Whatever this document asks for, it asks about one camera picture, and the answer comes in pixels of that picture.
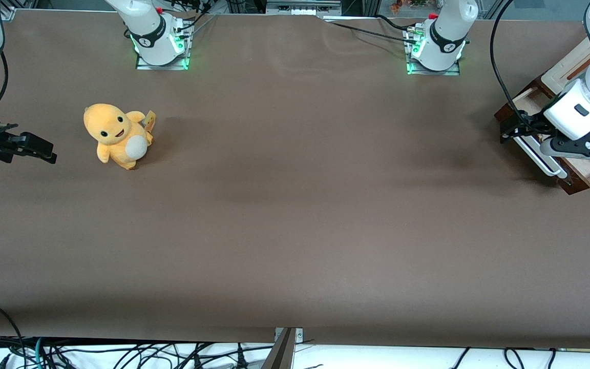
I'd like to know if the wooden drawer with silver handle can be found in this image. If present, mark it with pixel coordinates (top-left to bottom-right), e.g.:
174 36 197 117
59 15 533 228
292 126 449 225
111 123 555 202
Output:
496 77 590 195

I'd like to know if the dark wooden drawer cabinet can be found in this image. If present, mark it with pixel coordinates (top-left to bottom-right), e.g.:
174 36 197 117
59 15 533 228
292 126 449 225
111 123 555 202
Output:
495 37 590 195

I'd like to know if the orange plush toy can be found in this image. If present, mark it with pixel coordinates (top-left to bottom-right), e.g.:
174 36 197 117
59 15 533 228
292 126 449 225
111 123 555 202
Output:
83 103 157 171

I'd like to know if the large table cover sheet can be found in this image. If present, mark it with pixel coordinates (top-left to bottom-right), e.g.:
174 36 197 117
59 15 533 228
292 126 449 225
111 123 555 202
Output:
0 9 590 350

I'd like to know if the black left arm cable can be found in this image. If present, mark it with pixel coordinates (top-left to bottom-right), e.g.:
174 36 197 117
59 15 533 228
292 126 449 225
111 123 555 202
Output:
490 0 554 136

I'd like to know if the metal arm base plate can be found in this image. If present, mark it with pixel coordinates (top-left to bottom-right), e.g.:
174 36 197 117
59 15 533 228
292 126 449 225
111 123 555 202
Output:
135 18 192 71
405 26 462 76

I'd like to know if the black cable on table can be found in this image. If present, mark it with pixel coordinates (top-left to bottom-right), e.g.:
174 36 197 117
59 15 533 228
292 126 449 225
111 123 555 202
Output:
326 14 421 46

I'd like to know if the black cable bundle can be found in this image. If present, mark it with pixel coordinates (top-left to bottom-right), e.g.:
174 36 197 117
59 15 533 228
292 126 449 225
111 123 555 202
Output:
172 0 216 32

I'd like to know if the aluminium frame rail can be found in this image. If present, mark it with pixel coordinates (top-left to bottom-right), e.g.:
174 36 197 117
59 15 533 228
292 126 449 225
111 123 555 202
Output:
266 0 343 16

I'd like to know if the metal table clamp bracket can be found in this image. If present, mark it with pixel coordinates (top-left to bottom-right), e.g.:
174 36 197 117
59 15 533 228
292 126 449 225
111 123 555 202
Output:
262 327 304 369

